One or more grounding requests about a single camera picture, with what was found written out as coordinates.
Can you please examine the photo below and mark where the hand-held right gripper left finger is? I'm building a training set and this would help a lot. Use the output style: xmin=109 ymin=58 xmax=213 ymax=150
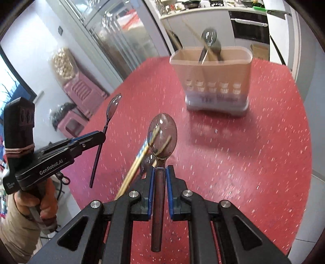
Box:
xmin=27 ymin=168 xmax=155 ymax=264

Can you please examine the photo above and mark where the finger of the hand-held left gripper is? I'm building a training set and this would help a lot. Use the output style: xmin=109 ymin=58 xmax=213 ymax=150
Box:
xmin=69 ymin=130 xmax=106 ymax=146
xmin=72 ymin=138 xmax=106 ymax=160

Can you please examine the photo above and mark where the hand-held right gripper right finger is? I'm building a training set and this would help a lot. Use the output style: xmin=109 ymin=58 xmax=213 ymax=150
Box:
xmin=166 ymin=165 xmax=291 ymax=264

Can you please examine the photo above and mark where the clear spoon with black handle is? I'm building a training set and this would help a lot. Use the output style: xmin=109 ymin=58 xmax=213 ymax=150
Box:
xmin=209 ymin=41 xmax=223 ymax=62
xmin=147 ymin=113 xmax=177 ymax=252
xmin=198 ymin=28 xmax=219 ymax=64
xmin=89 ymin=93 xmax=122 ymax=188

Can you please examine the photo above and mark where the beige plastic utensil holder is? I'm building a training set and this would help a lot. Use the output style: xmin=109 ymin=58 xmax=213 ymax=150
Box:
xmin=169 ymin=46 xmax=253 ymax=117

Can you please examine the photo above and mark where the person's left hand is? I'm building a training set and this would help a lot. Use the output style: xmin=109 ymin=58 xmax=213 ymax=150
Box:
xmin=14 ymin=178 xmax=58 ymax=224

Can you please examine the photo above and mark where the pink plastic stool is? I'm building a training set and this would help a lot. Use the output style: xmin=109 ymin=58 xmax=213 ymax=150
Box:
xmin=63 ymin=73 xmax=107 ymax=120
xmin=57 ymin=111 xmax=87 ymax=139

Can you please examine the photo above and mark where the blue patterned wooden chopstick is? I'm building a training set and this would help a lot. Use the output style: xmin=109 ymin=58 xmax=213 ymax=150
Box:
xmin=119 ymin=127 xmax=160 ymax=196

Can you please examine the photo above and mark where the dark plastic bag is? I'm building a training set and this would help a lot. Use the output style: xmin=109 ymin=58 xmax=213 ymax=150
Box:
xmin=49 ymin=102 xmax=77 ymax=130

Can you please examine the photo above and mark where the clear bag of nuts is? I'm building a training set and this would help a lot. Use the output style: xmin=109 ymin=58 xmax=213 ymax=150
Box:
xmin=52 ymin=47 xmax=77 ymax=82

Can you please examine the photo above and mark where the glass door cabinet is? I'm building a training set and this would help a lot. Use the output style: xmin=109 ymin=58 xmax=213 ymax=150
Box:
xmin=62 ymin=0 xmax=169 ymax=78

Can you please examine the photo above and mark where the cardboard box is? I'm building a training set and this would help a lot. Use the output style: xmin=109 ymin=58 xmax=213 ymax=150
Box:
xmin=250 ymin=43 xmax=270 ymax=62

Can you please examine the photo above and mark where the black built-in oven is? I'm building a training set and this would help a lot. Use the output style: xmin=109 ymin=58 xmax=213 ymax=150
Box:
xmin=228 ymin=10 xmax=270 ymax=43

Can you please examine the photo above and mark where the dark wall screen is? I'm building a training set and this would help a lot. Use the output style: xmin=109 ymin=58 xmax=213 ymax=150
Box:
xmin=0 ymin=47 xmax=38 ymax=113

